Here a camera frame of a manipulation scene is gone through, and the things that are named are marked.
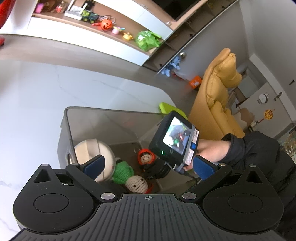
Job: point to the orange box on floor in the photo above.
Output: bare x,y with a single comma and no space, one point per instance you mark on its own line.
195,82

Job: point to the white tv cabinet shelf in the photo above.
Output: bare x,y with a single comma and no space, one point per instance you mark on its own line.
134,16

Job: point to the orange hat crochet doll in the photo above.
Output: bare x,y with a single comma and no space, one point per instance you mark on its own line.
145,156

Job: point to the beige round plush ball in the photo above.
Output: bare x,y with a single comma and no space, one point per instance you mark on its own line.
88,149

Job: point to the dark translucent storage box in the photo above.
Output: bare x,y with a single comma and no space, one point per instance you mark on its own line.
125,133

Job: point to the black television screen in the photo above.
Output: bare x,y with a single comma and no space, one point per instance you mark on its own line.
171,10

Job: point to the orange pumpkin toy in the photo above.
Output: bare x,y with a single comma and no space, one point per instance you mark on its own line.
105,24

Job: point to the yellow armchair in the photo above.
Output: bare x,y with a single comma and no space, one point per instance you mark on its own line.
210,114

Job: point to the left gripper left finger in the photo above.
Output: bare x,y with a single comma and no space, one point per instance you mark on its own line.
85,174

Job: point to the green crochet doll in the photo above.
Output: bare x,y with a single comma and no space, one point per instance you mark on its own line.
122,172

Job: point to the black sleeved forearm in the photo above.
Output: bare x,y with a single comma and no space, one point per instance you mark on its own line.
266,153

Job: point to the yellow toy pot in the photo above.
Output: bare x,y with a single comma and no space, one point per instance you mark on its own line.
127,36

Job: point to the green toy truck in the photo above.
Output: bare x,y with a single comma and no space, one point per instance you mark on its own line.
89,16

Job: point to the green plastic bag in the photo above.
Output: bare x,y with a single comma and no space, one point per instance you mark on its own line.
147,40

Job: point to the gripper camera display unit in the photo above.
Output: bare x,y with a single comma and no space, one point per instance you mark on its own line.
175,141

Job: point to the blue plush toy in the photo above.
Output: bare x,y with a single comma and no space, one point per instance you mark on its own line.
173,65

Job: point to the white router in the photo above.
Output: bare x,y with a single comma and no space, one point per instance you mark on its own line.
78,13

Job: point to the green box lid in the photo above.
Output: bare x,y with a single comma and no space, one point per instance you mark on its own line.
166,108

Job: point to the pink toy cup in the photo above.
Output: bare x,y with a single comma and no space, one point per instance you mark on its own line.
116,30

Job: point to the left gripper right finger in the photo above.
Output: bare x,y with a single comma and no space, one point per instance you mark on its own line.
211,176

